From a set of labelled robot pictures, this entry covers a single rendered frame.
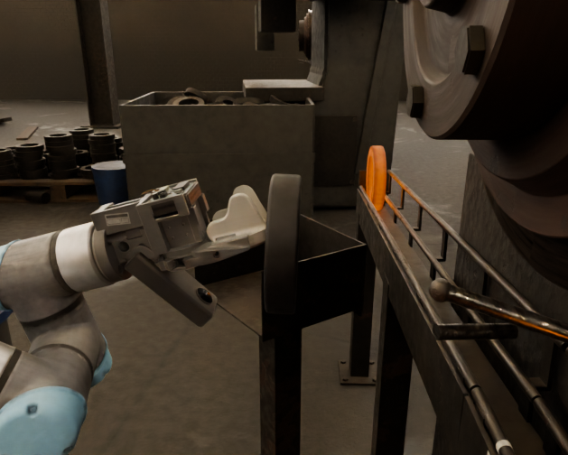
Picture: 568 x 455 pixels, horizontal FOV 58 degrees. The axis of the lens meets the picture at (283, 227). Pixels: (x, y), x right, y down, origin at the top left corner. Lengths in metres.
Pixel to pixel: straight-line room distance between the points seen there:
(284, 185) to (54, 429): 0.31
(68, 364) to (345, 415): 1.15
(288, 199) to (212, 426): 1.15
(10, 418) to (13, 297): 0.16
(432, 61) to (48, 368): 0.45
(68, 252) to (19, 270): 0.06
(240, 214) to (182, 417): 1.15
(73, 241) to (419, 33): 0.40
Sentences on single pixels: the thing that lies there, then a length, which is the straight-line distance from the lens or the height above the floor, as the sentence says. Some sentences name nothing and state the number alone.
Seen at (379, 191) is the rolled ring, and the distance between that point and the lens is 1.42.
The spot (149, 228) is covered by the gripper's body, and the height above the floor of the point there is 0.85.
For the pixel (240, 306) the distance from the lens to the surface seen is 0.92.
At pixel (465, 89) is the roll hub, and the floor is 1.01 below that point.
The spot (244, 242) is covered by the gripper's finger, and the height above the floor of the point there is 0.84.
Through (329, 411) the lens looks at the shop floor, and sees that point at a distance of 1.64.
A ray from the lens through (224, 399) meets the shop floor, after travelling 1.68.
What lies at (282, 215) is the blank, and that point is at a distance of 0.50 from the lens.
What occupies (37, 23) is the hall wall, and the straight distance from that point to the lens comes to 11.57.
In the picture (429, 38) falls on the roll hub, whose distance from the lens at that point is 0.43.
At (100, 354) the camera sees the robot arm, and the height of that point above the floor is 0.68.
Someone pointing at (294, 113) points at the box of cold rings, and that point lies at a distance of 2.75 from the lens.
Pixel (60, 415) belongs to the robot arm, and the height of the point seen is 0.72.
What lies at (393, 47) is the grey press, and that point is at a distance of 3.32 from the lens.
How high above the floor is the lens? 1.03
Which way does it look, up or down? 20 degrees down
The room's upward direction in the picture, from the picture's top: straight up
